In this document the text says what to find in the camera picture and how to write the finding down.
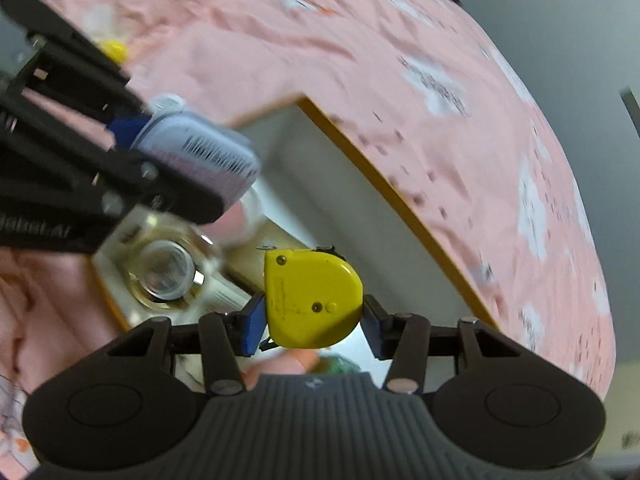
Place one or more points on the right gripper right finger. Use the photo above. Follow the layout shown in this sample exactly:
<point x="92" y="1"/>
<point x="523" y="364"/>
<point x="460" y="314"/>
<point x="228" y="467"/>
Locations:
<point x="401" y="339"/>

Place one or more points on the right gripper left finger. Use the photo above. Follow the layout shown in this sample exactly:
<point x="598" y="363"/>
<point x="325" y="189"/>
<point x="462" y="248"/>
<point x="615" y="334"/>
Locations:
<point x="226" y="337"/>

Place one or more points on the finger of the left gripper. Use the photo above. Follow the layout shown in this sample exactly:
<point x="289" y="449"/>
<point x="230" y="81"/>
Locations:
<point x="57" y="61"/>
<point x="48" y="167"/>

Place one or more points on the green liquid clear bottle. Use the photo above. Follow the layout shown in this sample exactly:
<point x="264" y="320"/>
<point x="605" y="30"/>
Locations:
<point x="334" y="364"/>

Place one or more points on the round gold compact tin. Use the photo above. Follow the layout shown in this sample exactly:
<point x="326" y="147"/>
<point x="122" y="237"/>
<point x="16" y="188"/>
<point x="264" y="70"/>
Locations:
<point x="156" y="264"/>

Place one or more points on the yellow tape measure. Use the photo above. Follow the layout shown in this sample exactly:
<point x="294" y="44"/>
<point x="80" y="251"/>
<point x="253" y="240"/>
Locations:
<point x="314" y="297"/>

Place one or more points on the yellow cap white bottle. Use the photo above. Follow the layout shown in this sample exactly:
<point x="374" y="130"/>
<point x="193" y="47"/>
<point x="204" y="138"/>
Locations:
<point x="116" y="50"/>

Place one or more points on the pink bottle orange pump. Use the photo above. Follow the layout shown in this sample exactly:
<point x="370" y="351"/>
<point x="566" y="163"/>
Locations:
<point x="280" y="362"/>

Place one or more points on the gold square jewellery box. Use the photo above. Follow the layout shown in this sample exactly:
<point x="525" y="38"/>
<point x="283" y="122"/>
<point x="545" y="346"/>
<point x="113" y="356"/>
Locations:
<point x="244" y="264"/>

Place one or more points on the clear case pink sponge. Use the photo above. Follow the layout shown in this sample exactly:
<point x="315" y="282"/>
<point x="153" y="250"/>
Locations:
<point x="239" y="223"/>

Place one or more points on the orange cardboard box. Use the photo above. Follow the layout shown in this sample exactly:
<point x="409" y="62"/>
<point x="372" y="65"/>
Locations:
<point x="313" y="189"/>

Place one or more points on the pink printed bed duvet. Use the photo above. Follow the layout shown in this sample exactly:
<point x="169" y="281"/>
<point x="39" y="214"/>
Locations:
<point x="418" y="95"/>

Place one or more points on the grey wall switch panel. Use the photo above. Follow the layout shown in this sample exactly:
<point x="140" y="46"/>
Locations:
<point x="632" y="107"/>

